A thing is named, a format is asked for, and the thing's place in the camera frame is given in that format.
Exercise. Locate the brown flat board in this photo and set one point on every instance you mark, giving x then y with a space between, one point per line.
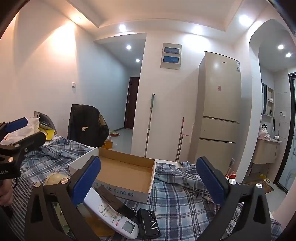
97 228

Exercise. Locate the white remote control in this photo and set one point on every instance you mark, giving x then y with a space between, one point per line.
111 215

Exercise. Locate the brown floor mat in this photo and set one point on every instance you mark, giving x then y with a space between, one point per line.
268 187

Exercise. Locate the cream tape roll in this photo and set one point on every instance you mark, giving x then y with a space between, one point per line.
54 178

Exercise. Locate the yellow bag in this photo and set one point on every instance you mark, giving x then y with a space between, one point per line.
47 133

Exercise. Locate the white plastic bag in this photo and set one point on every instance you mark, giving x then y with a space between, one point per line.
25 129

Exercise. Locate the grey bag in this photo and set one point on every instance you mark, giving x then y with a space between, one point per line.
45 119

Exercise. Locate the beige sink cabinet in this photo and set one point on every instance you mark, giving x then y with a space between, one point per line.
263 150

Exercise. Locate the red packet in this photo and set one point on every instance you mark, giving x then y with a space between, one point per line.
114 133

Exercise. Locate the shallow cardboard box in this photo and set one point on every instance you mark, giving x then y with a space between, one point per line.
124 169

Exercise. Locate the wall electrical panel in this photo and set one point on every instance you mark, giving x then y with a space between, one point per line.
171 55

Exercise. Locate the dark brown door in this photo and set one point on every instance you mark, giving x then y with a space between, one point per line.
132 102

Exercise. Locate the orange cardboard box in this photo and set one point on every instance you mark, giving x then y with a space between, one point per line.
107 144

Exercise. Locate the person's left hand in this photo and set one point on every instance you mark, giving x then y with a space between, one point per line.
4 192

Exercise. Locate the wall niche shelf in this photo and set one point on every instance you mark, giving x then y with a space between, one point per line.
268 102

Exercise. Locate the blue plaid blanket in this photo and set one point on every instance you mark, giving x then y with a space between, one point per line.
180 208

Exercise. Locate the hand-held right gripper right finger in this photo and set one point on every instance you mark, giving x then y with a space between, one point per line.
210 183

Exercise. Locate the frosted glass door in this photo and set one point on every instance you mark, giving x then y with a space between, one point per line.
289 150

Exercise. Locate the pink cloth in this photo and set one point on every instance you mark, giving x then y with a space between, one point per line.
263 134

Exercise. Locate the beige refrigerator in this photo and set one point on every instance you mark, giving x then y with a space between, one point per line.
219 104

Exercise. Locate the brown garment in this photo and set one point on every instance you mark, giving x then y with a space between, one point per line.
104 125

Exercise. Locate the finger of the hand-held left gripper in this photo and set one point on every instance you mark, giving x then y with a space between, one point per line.
16 124
32 139

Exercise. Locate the small red box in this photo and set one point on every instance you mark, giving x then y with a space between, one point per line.
231 174

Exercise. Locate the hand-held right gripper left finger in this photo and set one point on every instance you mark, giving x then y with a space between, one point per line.
85 178

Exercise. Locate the small black box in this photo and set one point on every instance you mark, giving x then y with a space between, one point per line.
149 223

